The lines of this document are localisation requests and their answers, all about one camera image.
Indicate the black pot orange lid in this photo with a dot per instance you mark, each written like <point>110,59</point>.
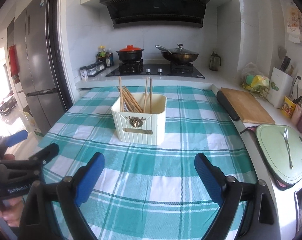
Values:
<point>130,54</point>

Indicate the large steel spoon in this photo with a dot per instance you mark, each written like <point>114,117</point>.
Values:
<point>126,108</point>

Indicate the black range hood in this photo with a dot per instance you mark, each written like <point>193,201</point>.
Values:
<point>125,13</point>

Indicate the spice jar white label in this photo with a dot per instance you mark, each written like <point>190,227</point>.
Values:
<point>83,73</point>

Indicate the black wok glass lid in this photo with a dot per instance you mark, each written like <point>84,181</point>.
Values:
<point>178,55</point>

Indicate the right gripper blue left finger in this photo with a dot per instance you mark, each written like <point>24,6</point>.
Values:
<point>86,177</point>

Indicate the wooden cutting board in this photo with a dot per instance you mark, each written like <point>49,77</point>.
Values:
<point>247,107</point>

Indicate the steel fork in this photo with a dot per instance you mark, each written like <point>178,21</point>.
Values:
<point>285,135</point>

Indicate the black spice rack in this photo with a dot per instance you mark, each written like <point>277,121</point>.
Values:
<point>95,68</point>

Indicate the grey refrigerator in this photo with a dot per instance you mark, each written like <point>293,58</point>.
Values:
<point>36,65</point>

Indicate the teal checkered tablecloth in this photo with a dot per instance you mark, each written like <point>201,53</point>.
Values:
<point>149,192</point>

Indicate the yellow printed cup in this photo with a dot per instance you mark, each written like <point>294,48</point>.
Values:
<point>288,107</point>

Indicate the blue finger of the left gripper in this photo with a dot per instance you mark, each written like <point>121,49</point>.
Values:
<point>16,138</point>
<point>46,154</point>

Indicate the cream utensil holder box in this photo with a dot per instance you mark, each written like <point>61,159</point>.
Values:
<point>142,128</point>

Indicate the hanging towel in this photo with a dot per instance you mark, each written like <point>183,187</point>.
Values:
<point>293,25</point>

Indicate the sauce bottles group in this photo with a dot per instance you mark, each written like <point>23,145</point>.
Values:
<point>106,56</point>

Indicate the green plastic cutting board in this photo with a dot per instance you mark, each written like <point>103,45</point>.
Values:
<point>271,142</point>

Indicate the person's left hand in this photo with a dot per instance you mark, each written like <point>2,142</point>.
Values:
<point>13,214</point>

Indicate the white knife block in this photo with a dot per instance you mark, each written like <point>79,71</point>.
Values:
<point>279,87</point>

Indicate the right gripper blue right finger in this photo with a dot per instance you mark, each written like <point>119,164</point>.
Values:
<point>212,178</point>

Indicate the black gas stove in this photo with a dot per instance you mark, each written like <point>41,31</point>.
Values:
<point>140,68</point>

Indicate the plastic bag with sponges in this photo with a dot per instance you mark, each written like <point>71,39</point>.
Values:
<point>256,82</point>

